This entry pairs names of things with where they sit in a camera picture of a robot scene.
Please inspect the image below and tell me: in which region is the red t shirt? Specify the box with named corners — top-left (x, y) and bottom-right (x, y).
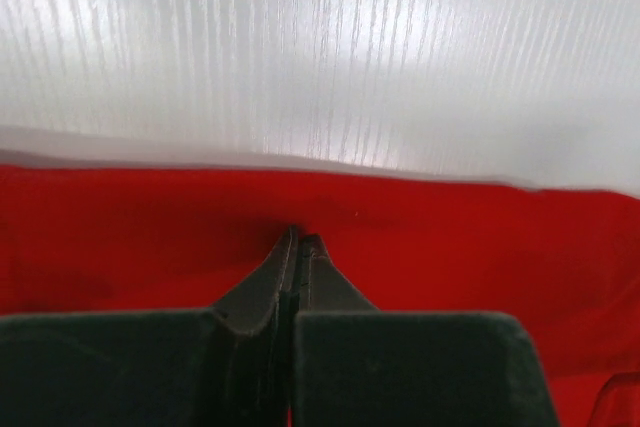
top-left (1, 166), bottom-right (639, 426)

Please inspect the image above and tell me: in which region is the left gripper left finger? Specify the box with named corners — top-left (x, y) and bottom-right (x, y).
top-left (1, 228), bottom-right (299, 426)

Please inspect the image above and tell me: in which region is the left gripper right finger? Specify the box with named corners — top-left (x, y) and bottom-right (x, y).
top-left (291, 235), bottom-right (559, 426)

